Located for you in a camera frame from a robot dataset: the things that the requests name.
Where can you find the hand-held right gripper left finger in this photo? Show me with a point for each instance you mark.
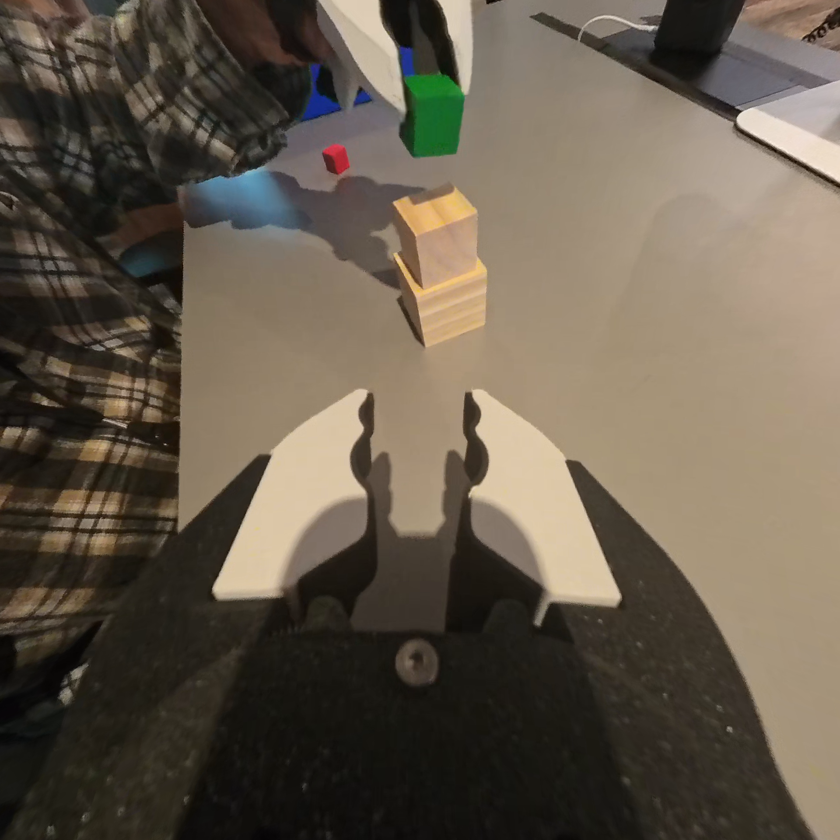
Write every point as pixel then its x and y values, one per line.
pixel 295 512

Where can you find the black stand post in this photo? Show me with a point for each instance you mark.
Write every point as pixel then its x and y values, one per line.
pixel 699 23

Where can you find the blue object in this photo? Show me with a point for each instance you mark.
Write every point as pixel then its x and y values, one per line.
pixel 321 92

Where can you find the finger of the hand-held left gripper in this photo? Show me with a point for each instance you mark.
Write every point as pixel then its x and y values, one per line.
pixel 464 33
pixel 358 39

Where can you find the person's plaid shirt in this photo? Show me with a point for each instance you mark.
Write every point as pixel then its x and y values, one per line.
pixel 79 459

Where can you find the green wooden cube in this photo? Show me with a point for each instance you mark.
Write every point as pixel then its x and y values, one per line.
pixel 430 118

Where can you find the medium plain wooden cube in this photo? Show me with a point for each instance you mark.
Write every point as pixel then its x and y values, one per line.
pixel 446 249

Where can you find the dark grey desk panel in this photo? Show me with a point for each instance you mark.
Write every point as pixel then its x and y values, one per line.
pixel 754 79

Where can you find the large plain wooden cube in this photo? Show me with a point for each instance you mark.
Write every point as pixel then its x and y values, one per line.
pixel 453 308

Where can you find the person's left forearm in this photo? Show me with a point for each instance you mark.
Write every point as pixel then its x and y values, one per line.
pixel 131 85

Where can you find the red wooden cube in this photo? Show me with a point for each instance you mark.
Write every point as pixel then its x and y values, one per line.
pixel 336 159

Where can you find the brown patterned rug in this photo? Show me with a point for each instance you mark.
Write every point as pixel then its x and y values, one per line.
pixel 781 16

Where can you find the white rounded base plate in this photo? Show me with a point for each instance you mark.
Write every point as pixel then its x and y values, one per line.
pixel 807 124

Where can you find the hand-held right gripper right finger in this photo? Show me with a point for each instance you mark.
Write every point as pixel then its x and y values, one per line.
pixel 531 512

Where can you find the person's left hand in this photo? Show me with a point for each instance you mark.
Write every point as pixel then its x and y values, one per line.
pixel 229 19

